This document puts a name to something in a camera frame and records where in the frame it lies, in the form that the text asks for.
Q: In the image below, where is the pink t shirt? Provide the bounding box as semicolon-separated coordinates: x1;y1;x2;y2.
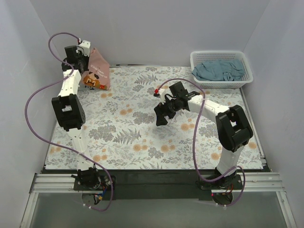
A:
82;48;110;90

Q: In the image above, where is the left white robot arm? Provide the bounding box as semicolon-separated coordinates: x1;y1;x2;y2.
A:
52;41;101;190

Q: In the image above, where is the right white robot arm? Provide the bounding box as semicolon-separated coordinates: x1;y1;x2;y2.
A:
154;82;253;189

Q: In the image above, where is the floral patterned table cloth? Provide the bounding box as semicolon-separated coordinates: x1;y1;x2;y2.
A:
43;66;263;170

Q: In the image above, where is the white plastic laundry basket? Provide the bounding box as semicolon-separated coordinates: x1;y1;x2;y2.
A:
190;50;253;88

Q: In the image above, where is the blue grey t shirt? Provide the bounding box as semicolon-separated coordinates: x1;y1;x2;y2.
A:
192;59;245;82

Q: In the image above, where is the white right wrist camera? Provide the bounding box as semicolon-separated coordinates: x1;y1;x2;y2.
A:
153;88;168;102

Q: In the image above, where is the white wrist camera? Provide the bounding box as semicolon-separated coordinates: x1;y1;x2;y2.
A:
78;40;91;57
153;88;168;102

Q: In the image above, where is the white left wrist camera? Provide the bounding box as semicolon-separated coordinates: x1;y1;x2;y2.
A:
78;40;91;57

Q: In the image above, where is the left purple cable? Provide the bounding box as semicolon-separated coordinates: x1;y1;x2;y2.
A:
24;32;114;212

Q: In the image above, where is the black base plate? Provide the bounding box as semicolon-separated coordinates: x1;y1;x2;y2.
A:
72;169;243;202

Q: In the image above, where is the aluminium frame rail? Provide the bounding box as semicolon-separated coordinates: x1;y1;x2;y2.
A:
20;172;296;228

